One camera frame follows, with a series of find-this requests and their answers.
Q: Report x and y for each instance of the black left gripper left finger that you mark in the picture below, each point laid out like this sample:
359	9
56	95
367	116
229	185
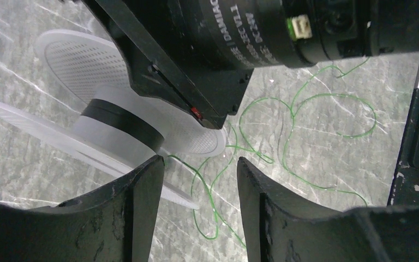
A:
114	222

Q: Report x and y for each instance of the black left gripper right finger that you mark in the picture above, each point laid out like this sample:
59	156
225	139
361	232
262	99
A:
280	225

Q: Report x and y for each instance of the white perforated filament spool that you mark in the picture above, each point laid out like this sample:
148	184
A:
118	130

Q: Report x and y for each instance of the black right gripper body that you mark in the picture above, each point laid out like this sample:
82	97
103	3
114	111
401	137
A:
169	56

